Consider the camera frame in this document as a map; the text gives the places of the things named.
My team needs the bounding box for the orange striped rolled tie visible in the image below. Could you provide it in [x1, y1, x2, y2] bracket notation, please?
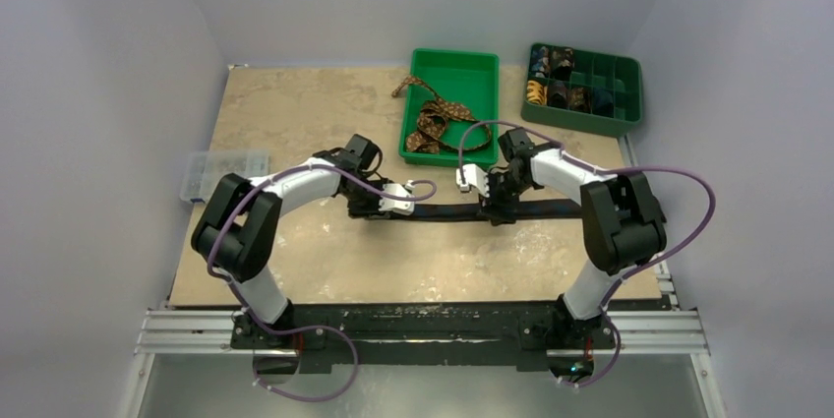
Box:
[525, 80, 548, 105]

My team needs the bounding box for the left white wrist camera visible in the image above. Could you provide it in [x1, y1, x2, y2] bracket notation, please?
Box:
[379, 182, 416, 216]

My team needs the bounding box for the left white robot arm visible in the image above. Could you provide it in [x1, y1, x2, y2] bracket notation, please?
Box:
[190, 134, 383, 348]

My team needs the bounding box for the brown patterned tie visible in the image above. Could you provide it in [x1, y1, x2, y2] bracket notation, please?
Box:
[391, 75, 493, 154]

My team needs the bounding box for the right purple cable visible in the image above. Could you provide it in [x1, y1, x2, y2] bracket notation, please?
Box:
[456, 120, 718, 390]

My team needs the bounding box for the blue patterned rolled tie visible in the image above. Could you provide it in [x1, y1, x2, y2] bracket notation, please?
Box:
[529, 45, 551, 79]

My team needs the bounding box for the dark navy striped tie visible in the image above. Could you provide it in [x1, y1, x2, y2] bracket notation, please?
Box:
[347, 199, 582, 225]

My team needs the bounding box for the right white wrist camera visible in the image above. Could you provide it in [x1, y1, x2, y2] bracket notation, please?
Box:
[455, 164, 490, 198]

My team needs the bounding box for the clear plastic parts box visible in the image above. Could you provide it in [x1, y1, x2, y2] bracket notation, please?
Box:
[179, 149, 269, 204]

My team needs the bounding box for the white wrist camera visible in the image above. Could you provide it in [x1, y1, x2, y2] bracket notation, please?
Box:
[455, 164, 490, 198]
[379, 182, 416, 216]

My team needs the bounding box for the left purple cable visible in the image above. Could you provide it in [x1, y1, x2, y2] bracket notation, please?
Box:
[206, 165, 439, 403]

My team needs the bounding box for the navy rolled tie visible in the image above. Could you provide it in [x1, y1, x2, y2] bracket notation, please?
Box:
[591, 88, 615, 118]

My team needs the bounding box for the purple cable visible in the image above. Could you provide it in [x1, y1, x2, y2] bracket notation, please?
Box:
[206, 165, 439, 403]
[456, 120, 718, 390]

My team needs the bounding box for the bright green plastic tray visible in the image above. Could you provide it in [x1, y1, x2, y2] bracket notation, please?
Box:
[395, 48, 500, 168]

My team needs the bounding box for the dark green compartment organizer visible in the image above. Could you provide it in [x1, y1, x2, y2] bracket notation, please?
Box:
[520, 42, 643, 138]

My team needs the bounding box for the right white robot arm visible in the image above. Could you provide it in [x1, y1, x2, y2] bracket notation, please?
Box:
[456, 129, 667, 346]

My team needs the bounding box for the black mounting base rail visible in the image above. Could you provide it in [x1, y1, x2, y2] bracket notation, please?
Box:
[230, 300, 616, 379]

